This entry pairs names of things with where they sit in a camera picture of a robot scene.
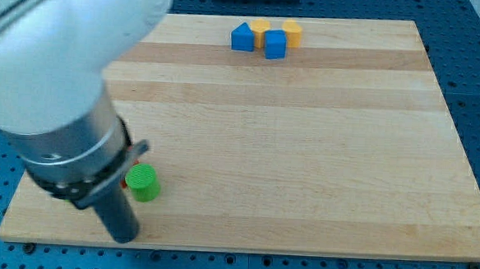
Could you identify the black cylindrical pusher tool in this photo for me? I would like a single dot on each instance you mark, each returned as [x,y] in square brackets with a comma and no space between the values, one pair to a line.
[114,210]

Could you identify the red star block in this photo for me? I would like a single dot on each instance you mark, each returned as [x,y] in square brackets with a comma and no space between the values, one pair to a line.
[123,182]

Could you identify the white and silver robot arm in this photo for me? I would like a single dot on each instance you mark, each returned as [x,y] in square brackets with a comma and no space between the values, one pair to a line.
[55,109]

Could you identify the green cylinder block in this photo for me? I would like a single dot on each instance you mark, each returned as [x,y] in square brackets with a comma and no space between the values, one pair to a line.
[143,182]

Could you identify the blue triangular prism block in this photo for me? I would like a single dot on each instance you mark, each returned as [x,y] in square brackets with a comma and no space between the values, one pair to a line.
[242,38]

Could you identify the yellow hexagonal block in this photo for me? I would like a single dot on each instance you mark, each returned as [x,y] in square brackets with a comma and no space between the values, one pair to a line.
[259,28]

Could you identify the blue cube block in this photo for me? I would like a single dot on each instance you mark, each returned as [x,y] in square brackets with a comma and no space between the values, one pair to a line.
[275,44]

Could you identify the light wooden board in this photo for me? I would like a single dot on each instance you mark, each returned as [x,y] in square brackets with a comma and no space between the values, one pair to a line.
[344,148]

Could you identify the yellow rounded block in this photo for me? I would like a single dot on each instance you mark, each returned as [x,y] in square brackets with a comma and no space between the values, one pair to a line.
[293,33]

